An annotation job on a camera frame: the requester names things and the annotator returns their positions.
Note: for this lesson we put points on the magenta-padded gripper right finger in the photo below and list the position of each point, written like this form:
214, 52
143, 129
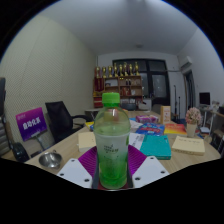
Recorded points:
151, 170

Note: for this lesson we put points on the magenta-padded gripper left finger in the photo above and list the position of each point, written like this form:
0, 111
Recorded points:
75, 171

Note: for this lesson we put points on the green drink bottle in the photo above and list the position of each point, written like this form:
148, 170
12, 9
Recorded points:
111, 140

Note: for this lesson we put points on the teal book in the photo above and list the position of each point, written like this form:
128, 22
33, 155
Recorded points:
156, 146

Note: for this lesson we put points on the steel cup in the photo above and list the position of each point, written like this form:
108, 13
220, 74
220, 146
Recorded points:
50, 160

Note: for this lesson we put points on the pale yellow book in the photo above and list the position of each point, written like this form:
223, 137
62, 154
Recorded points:
188, 145
86, 141

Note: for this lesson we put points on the white book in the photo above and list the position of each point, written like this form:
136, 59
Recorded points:
136, 140

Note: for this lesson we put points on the blue book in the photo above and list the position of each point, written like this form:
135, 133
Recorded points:
150, 129

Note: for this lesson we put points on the orange book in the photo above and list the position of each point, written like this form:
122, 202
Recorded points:
175, 129

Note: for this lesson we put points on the pink box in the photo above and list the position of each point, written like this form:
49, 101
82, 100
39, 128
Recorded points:
146, 119

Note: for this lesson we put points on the black office chair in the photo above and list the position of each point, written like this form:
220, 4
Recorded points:
60, 118

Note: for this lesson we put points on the orange upright box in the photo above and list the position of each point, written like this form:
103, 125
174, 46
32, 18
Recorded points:
165, 115

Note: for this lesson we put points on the black bag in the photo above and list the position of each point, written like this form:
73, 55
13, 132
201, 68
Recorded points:
20, 152

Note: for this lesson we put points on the purple sign board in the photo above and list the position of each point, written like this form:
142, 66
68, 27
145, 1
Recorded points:
30, 124

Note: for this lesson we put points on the pink flowers in white pot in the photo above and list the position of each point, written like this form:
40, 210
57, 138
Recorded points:
193, 116

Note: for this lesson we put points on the grey ribbed cushion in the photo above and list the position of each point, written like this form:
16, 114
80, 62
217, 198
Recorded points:
4, 136

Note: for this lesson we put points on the black framed glass door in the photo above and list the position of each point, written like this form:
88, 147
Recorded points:
157, 83

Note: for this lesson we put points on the black computer monitor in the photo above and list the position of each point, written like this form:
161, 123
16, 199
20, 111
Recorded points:
204, 99

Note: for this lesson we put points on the wooden shelf unit with trophies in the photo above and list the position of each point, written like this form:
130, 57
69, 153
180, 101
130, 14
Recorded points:
116, 86

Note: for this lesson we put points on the black suitcase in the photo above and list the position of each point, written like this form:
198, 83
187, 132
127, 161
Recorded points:
2, 91

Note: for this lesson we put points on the white air conditioner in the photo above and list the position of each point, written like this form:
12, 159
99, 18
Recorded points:
186, 62

